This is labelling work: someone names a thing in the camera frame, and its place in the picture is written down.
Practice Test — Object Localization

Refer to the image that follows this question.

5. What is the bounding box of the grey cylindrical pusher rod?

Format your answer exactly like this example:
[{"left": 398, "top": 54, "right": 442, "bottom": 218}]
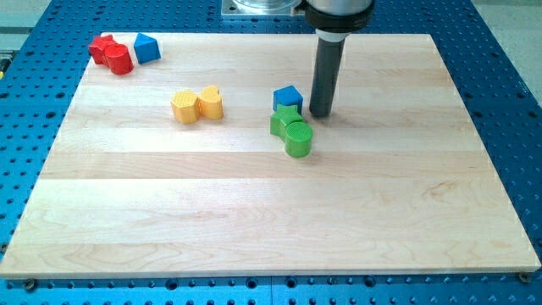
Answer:
[{"left": 309, "top": 38, "right": 345, "bottom": 118}]

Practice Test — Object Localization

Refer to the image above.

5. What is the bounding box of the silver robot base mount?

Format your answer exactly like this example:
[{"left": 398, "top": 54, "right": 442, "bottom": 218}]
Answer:
[{"left": 221, "top": 0, "right": 302, "bottom": 17}]

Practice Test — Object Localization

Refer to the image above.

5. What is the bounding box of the yellow hexagon block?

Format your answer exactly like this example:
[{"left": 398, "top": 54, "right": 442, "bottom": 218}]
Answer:
[{"left": 170, "top": 90, "right": 200, "bottom": 125}]

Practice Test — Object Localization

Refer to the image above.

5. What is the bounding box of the blue triangular prism block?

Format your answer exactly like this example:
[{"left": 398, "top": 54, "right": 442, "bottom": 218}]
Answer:
[{"left": 133, "top": 33, "right": 161, "bottom": 64}]

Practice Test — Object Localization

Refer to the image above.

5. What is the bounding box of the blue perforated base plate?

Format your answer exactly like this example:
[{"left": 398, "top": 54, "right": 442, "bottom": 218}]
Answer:
[{"left": 1, "top": 1, "right": 541, "bottom": 304}]

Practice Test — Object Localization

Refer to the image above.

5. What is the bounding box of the light wooden board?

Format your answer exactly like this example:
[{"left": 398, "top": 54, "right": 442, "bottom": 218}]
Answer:
[{"left": 1, "top": 33, "right": 540, "bottom": 279}]

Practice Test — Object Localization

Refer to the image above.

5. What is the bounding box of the green cylinder block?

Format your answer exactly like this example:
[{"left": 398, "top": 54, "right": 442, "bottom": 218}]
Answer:
[{"left": 285, "top": 121, "right": 313, "bottom": 158}]

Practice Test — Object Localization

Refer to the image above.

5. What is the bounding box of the green star block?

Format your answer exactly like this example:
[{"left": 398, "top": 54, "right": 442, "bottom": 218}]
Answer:
[{"left": 270, "top": 104, "right": 303, "bottom": 141}]

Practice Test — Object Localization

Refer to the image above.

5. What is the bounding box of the yellow heart block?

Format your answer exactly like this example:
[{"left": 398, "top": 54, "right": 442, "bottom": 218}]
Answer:
[{"left": 199, "top": 85, "right": 224, "bottom": 119}]

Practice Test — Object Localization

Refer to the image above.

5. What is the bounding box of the red cylinder block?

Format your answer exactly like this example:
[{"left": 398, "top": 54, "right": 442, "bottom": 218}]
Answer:
[{"left": 104, "top": 43, "right": 134, "bottom": 75}]

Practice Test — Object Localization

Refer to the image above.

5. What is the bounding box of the red star block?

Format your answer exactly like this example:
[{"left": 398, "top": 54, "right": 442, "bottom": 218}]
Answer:
[{"left": 88, "top": 35, "right": 116, "bottom": 66}]

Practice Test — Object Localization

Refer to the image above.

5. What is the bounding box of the blue cube block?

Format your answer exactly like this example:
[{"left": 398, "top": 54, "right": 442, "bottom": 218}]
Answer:
[{"left": 273, "top": 86, "right": 303, "bottom": 114}]

